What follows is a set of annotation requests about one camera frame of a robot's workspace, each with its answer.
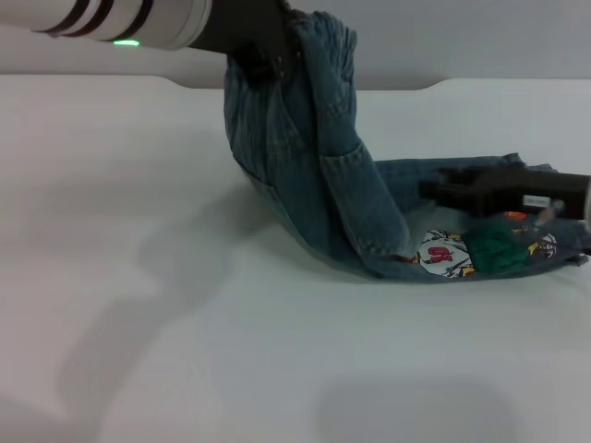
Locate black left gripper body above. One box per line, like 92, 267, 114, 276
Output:
187, 0, 290, 87

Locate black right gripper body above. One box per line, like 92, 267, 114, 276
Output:
482, 165, 591, 218

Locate blue denim shorts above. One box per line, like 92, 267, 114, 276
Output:
223, 9, 590, 281

